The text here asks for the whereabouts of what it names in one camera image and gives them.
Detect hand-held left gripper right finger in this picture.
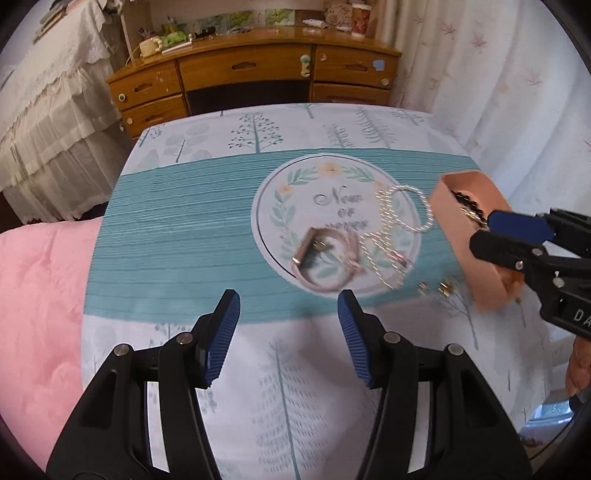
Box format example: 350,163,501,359
337,290,546,480

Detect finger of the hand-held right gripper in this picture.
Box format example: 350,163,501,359
488,208,591,261
469,228,571,298

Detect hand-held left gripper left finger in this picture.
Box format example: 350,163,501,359
46,289,241,480

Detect peach jewelry box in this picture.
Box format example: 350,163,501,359
429,170,525,315

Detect black bead bracelet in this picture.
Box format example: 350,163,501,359
451,188,491,230

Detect pink strap wristwatch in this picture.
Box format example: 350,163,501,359
289,226,363,293

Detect person's right hand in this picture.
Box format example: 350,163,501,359
565,339,591,398

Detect tree print tablecloth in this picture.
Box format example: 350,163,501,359
80,102,574,480

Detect white floral curtain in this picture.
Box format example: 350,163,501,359
378,0,591,214

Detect pink quilted blanket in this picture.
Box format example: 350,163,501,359
0,217,105,463

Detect red patterned paper cup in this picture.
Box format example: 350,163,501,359
349,2,373,38

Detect wooden dresser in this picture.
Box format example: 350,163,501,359
105,24,403,140

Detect patterned round container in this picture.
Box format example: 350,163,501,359
322,0,354,29

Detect white lace bed cover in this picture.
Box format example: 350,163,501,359
0,0,136,223

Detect white beaded mug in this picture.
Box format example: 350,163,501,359
138,36,165,59

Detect row of leaf print cards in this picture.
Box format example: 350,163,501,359
184,8,297,32

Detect silver bead necklace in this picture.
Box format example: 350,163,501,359
359,184,435,290

